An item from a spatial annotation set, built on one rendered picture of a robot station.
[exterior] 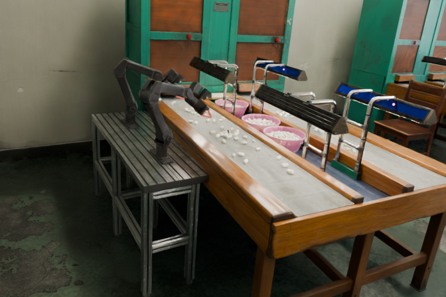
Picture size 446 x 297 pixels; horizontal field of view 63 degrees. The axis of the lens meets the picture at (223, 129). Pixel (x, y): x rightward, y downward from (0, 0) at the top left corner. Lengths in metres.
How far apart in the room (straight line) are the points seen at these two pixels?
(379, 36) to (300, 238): 3.64
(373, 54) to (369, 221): 3.35
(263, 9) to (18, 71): 2.17
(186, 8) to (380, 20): 2.64
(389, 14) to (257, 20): 1.99
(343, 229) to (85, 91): 2.78
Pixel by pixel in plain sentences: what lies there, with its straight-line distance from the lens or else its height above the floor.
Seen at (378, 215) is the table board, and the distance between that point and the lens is 1.81.
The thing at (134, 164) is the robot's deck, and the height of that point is 0.67.
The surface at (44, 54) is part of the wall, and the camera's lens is 3.64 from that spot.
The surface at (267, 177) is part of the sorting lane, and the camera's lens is 1.77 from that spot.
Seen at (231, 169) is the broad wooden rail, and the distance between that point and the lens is 1.75.
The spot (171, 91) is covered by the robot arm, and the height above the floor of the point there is 1.05.
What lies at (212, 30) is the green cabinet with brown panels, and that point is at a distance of 3.08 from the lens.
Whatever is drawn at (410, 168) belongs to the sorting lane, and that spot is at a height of 0.74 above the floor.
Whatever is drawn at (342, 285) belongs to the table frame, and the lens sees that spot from 2.04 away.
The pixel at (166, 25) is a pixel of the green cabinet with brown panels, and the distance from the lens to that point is 2.94.
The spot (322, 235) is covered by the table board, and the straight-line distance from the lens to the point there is 1.61.
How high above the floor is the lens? 1.50
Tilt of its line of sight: 19 degrees down
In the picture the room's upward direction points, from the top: 5 degrees clockwise
